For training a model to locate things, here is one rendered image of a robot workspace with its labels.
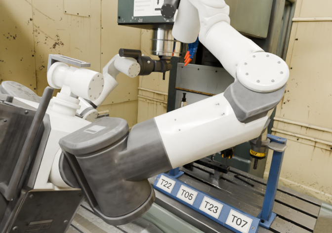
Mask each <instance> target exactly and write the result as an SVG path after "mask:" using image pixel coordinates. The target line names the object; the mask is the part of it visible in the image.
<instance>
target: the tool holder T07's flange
mask: <svg viewBox="0 0 332 233"><path fill-rule="evenodd" d="M249 144H250V145H251V146H253V147H259V148H261V149H267V147H266V146H267V145H268V144H270V139H268V138H267V141H259V140H257V139H251V140H250V143H249Z"/></svg>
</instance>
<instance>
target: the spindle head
mask: <svg viewBox="0 0 332 233"><path fill-rule="evenodd" d="M164 1H165V0H164ZM224 1H225V4H227V5H228V6H229V15H228V16H229V18H230V26H231V27H233V28H234V29H235V30H236V31H237V32H239V33H240V34H241V35H242V36H244V37H246V38H248V39H264V40H266V37H267V33H268V27H269V21H270V15H271V9H272V3H273V0H224ZM174 22H175V21H174V17H172V18H170V19H166V18H164V17H163V16H162V15H154V16H134V0H118V20H117V23H118V25H121V26H127V27H133V28H140V29H146V30H150V29H151V28H162V29H173V25H174Z"/></svg>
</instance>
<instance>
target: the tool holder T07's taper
mask: <svg viewBox="0 0 332 233"><path fill-rule="evenodd" d="M255 139H257V140H259V141H267V129H266V131H265V132H264V133H263V134H262V135H260V136H258V137H257V138H255Z"/></svg>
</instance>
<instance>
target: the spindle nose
mask: <svg viewBox="0 0 332 233"><path fill-rule="evenodd" d="M182 49H183V42H181V41H178V40H177V39H175V38H174V37H173V35H172V29H162V28H151V29H150V45H149V51H150V53H149V54H150V55H156V56H167V57H181V55H182Z"/></svg>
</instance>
